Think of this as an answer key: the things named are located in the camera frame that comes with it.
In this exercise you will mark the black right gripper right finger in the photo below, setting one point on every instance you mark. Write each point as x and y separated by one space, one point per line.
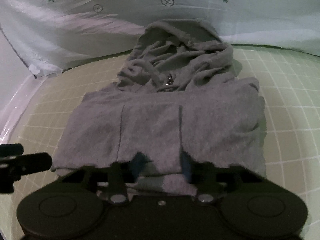
211 182

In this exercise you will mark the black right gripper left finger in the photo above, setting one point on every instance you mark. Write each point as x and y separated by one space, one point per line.
117 176

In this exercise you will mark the grey zip hoodie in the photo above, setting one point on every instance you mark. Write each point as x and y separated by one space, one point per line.
176 93

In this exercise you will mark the green grid bed sheet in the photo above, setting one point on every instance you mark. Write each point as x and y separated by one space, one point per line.
289 83

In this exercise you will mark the light blue carrot print quilt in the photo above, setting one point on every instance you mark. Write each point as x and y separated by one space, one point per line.
51 36

